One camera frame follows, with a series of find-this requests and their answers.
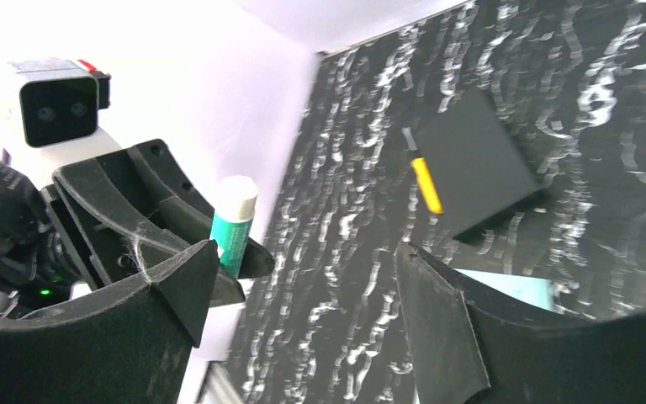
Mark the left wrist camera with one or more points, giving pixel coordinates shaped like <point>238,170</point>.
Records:
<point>51,110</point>

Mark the yellow handled utility knife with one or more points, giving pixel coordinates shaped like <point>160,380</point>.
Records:
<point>423,175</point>

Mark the light green envelope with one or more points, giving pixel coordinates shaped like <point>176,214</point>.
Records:
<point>534,291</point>

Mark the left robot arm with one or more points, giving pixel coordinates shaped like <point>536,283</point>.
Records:
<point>34,271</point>

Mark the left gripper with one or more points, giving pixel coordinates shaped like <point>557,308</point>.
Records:
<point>129,213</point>

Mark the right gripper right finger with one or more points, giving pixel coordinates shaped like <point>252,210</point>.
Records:
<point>470,343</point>

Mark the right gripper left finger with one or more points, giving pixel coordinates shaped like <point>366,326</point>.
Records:
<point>128,342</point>

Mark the green white glue stick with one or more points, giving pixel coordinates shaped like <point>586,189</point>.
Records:
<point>234,209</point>

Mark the black box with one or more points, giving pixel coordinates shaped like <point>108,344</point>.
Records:
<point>478,170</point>

